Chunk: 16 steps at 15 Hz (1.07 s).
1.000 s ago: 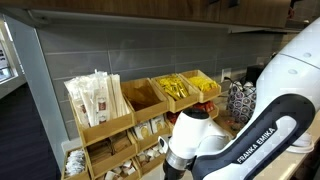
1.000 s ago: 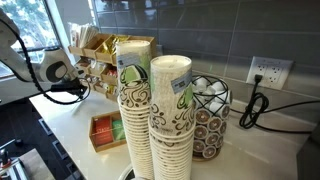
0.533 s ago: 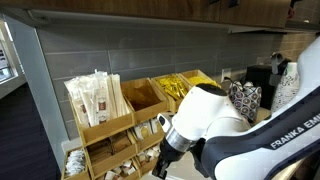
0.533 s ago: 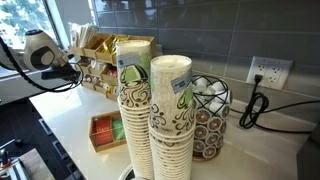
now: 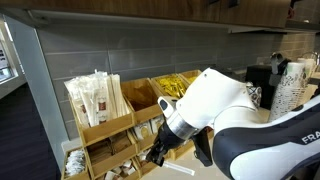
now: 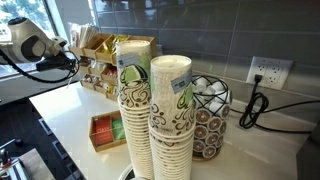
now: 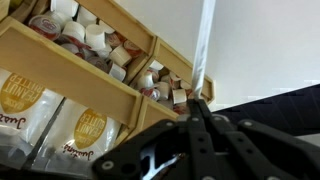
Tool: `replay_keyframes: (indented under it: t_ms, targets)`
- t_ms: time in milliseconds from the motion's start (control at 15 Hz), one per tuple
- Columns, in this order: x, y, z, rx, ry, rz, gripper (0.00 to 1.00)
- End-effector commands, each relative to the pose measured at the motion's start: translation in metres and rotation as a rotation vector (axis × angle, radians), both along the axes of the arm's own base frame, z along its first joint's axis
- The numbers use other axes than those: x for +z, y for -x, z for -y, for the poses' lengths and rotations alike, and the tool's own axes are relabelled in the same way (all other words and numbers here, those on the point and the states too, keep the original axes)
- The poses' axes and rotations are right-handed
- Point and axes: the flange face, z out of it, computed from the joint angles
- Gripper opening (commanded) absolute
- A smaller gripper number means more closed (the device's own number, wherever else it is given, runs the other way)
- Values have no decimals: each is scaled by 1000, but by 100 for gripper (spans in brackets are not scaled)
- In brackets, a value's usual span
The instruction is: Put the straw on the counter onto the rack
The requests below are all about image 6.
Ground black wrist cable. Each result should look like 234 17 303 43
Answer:
0 49 81 85

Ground wire coffee pod holder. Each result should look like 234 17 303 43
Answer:
190 74 233 162

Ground white wall power outlet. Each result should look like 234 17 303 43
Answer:
245 55 294 91

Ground bright window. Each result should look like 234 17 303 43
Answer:
0 0 58 79

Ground wrapped straws and utensils bundle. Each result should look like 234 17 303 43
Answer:
68 22 100 48

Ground white printed condiment packets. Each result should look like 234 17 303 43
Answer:
89 62 107 73

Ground patterned paper cup stack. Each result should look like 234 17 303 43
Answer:
115 39 155 180
148 54 197 180

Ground yellow condiment packets pile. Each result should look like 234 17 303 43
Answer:
99 34 130 56

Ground red ketchup packets pile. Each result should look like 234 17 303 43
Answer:
105 68 119 78

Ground red tea bag packets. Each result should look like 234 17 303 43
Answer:
92 116 114 146

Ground metal camera stand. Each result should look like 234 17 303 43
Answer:
0 138 29 180

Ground small wooden tea box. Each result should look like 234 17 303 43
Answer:
88 110 128 154

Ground wooden tiered condiment rack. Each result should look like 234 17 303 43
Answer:
68 32 158 103

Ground black power cable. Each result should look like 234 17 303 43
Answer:
229 73 320 135

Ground green tea bag packets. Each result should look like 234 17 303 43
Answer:
111 119 127 141

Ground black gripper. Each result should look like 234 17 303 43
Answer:
35 55 77 72

